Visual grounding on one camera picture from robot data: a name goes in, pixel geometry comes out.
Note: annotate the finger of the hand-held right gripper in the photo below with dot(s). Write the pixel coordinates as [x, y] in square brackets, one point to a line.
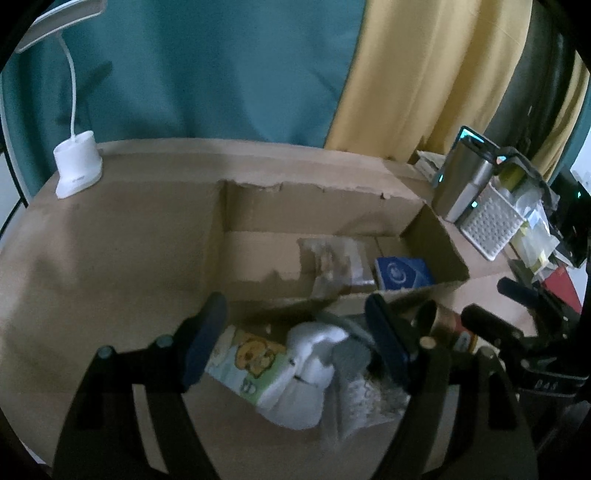
[487, 323]
[519, 290]

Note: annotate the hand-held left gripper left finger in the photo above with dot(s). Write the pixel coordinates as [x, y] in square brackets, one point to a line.
[203, 344]

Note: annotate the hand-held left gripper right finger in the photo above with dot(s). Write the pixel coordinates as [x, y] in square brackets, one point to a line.
[388, 344]

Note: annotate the red label tin can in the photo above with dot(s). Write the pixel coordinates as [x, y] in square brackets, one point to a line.
[450, 327]

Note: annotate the grey sock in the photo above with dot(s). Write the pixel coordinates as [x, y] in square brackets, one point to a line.
[351, 355]

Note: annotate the cartoon bear tissue pack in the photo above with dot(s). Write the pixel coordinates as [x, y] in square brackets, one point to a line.
[249, 364]

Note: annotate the bag of cotton swabs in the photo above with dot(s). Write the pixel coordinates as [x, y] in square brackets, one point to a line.
[369, 401]

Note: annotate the white socks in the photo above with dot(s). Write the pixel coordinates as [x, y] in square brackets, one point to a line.
[309, 364]

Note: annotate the cardboard box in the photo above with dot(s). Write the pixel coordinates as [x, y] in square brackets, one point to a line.
[258, 258]

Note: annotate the red book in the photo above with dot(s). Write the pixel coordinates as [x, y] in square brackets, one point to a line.
[565, 288]

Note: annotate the pile of plastic packets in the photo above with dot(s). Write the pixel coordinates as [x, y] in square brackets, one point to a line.
[535, 230]

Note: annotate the small blue box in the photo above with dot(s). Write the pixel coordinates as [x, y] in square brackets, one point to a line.
[404, 272]

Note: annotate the white perforated basket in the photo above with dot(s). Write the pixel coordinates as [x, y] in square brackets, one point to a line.
[491, 221]

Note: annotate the black device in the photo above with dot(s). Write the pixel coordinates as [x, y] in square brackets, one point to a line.
[572, 221]

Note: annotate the clear plastic bag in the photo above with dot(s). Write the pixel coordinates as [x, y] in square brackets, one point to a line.
[332, 263]

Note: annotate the steel tumbler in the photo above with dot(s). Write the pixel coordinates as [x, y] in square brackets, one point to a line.
[461, 180]

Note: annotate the white paper packet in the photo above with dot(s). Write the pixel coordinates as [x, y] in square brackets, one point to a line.
[427, 161]

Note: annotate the dark chair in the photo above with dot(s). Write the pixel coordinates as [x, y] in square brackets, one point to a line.
[545, 69]

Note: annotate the white desk lamp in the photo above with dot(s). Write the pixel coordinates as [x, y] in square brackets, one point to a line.
[76, 161]

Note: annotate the yellow curtain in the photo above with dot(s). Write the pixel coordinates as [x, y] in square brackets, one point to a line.
[415, 69]

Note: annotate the teal curtain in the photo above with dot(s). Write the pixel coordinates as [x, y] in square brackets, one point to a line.
[207, 69]

